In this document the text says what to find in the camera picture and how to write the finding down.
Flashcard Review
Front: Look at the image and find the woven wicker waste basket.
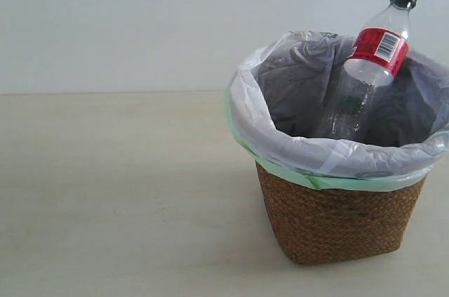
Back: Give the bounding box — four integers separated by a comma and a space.
256, 164, 425, 265

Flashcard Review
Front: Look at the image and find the green label water bottle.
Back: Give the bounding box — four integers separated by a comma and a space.
336, 95, 364, 116

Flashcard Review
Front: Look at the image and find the red label clear bottle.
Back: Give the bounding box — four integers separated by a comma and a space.
311, 0, 417, 141

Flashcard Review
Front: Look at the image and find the white plastic bin liner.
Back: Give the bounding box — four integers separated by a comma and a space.
224, 31, 448, 192

